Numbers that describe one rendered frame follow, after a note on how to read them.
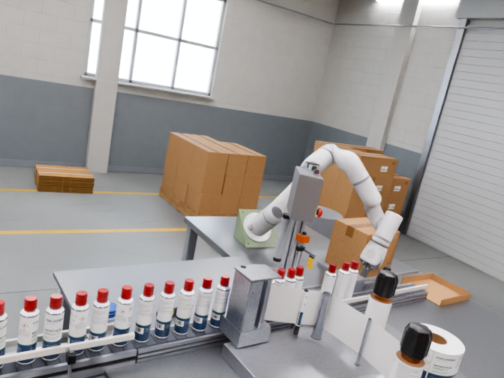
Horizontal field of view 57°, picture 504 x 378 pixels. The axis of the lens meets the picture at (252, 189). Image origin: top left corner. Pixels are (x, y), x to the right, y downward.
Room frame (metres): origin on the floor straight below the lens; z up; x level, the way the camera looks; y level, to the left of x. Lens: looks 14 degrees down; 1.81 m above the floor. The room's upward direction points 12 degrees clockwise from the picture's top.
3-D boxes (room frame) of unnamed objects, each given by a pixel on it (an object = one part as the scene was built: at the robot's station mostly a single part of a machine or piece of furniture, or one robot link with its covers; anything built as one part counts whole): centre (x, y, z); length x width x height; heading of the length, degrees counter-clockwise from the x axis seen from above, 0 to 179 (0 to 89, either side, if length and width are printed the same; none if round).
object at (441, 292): (2.48, -1.14, 0.85); 0.30 x 0.26 x 0.04; 128
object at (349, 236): (2.55, -0.69, 0.99); 0.30 x 0.24 x 0.27; 130
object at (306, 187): (1.87, -0.22, 1.38); 0.17 x 0.10 x 0.19; 3
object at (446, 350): (1.54, -0.77, 0.95); 0.20 x 0.20 x 0.14
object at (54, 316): (1.21, 0.50, 0.98); 0.05 x 0.05 x 0.20
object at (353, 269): (2.01, -0.53, 0.98); 0.05 x 0.05 x 0.20
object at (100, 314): (1.29, 0.39, 0.98); 0.05 x 0.05 x 0.20
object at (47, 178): (5.58, 2.35, 0.10); 0.64 x 0.52 x 0.20; 122
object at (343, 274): (1.97, -0.49, 0.98); 0.05 x 0.05 x 0.20
